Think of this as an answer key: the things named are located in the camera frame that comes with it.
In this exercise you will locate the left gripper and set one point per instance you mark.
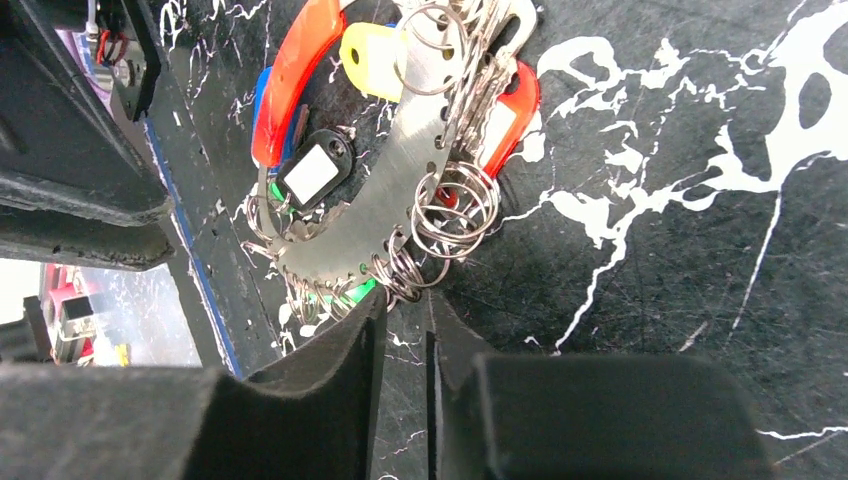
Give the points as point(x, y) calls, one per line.
point(74, 190)

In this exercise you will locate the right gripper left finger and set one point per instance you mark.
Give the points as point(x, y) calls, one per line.
point(309, 415)

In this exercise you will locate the keyring with coloured tags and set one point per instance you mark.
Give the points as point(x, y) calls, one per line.
point(461, 101)

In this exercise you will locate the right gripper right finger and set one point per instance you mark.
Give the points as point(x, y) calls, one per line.
point(587, 416)

